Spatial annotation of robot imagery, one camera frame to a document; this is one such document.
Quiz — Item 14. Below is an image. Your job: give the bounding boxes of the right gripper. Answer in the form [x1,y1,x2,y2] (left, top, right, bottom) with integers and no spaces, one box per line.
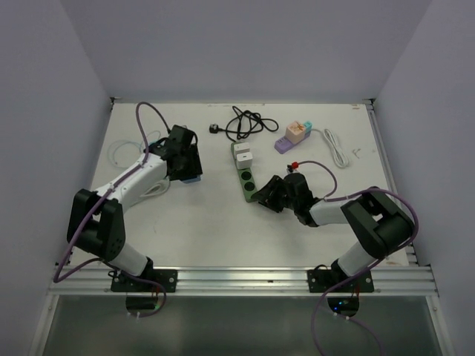
[252,176,298,214]

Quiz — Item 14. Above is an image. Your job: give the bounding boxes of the teal power strip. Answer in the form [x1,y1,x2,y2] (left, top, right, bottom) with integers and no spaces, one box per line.
[180,175,201,184]

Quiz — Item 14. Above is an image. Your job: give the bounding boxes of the teal strip white cord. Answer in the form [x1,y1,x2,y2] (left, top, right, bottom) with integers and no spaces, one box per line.
[142,179,171,197]

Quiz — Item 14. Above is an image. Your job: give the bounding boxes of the green power strip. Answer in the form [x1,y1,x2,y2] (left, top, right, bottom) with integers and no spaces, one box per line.
[231,142,257,202]

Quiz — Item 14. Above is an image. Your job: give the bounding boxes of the white USB charger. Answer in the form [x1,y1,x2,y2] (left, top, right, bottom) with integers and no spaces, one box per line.
[236,151,253,170]

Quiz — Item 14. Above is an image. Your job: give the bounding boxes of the thin white USB cable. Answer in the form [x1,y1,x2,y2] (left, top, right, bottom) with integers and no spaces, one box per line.
[108,130,163,168]

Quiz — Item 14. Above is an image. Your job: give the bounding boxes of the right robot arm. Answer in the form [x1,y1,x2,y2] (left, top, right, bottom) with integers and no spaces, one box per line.
[252,173,416,291]

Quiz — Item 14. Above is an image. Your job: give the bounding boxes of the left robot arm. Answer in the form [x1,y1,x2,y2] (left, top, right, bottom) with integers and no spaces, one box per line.
[67,125,203,291]

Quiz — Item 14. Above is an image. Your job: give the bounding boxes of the teal small plug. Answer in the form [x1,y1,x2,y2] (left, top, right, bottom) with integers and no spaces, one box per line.
[303,121,312,134]

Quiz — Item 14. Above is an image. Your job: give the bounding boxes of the purple power strip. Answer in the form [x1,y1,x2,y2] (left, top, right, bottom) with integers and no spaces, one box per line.
[274,133,310,154]

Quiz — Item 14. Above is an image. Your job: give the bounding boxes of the pink cube adapter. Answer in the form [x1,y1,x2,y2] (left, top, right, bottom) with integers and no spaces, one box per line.
[285,121,307,145]

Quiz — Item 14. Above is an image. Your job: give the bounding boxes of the white Honor charger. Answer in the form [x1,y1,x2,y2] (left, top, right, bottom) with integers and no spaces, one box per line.
[233,142,250,155]

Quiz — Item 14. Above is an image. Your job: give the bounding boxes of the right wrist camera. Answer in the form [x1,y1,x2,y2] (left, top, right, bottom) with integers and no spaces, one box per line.
[286,162,299,174]

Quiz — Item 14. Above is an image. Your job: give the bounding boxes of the white coiled cord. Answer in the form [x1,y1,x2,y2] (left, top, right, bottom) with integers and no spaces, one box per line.
[309,127,350,169]

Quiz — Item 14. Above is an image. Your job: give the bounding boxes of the black power cord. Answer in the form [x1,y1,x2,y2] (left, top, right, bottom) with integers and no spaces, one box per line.
[208,106,280,142]

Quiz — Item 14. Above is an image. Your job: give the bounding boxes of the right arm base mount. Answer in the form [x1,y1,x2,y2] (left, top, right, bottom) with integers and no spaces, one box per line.
[306,265,375,293]

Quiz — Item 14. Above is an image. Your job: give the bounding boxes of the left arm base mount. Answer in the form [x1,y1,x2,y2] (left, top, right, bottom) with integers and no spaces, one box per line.
[108,268,177,293]

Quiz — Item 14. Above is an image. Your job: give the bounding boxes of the aluminium front rail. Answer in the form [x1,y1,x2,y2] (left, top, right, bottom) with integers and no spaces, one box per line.
[47,265,438,297]

